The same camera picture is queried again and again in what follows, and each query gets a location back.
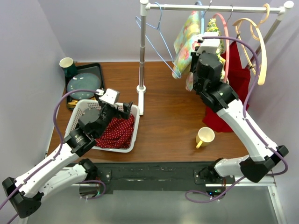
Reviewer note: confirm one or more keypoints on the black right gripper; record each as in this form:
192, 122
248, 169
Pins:
195, 57

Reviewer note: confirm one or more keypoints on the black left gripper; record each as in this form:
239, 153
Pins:
119, 113

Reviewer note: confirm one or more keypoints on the pastel floral skirt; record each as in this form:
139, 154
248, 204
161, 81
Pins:
185, 43

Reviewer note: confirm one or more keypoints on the blue wire hanger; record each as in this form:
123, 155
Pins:
163, 39

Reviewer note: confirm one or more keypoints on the red polka dot skirt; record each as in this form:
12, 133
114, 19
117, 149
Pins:
118, 134

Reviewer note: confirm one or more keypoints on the light blue plastic hanger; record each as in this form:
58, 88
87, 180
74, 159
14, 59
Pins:
202, 18

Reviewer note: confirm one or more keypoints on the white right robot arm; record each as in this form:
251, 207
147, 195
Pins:
263, 153

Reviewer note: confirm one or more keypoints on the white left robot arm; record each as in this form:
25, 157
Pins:
88, 122

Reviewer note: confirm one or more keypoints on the white plastic mesh basket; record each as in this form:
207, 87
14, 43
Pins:
84, 104

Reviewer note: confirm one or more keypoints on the yellow lemon print garment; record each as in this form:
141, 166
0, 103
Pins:
212, 27

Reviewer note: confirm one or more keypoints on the teal ceramic plate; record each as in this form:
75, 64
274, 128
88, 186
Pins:
83, 81

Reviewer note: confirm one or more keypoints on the plain red garment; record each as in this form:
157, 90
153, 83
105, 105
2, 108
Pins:
239, 79

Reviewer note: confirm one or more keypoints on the black tray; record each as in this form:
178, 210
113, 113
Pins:
94, 68

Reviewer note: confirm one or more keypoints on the gold cutlery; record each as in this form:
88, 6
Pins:
72, 102

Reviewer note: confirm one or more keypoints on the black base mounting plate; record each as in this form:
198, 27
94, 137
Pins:
155, 176

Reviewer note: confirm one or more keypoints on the dark green cup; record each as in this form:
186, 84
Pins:
68, 66

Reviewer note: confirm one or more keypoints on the yellow mug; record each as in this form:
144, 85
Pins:
205, 136

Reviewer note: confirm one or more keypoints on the silver white clothes rack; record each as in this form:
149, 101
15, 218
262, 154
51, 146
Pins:
280, 11

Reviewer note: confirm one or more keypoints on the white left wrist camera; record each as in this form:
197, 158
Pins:
108, 96

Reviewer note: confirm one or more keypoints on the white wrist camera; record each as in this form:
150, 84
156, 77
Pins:
207, 45
108, 96

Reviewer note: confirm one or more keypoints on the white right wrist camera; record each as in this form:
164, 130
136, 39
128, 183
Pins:
207, 45

